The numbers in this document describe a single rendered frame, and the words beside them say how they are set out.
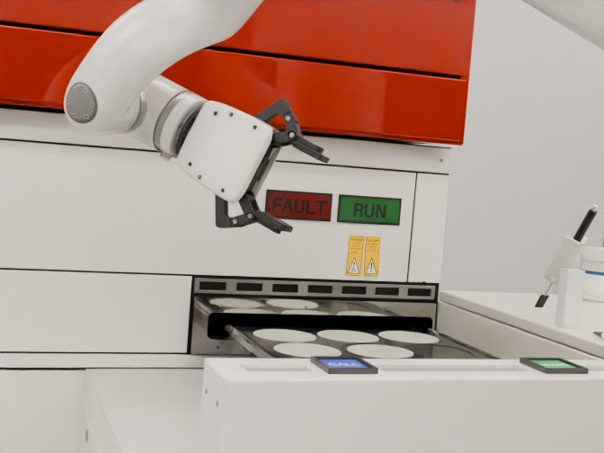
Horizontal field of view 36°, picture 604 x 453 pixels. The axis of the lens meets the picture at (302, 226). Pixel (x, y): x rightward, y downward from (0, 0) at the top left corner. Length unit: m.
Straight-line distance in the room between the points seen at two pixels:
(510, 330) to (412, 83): 0.44
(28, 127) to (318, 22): 0.48
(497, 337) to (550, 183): 2.11
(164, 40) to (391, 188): 0.67
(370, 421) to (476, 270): 2.50
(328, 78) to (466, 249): 1.96
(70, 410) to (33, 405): 0.06
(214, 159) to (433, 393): 0.37
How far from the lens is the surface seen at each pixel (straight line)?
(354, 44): 1.53
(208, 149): 1.09
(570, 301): 1.39
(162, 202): 1.49
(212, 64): 1.46
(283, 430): 0.93
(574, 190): 3.63
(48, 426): 1.53
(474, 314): 1.56
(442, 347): 1.48
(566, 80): 3.60
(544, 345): 1.39
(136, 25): 1.06
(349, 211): 1.58
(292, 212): 1.54
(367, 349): 1.40
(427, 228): 1.65
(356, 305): 1.60
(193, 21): 1.07
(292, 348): 1.36
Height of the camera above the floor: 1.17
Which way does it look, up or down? 4 degrees down
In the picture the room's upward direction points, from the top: 5 degrees clockwise
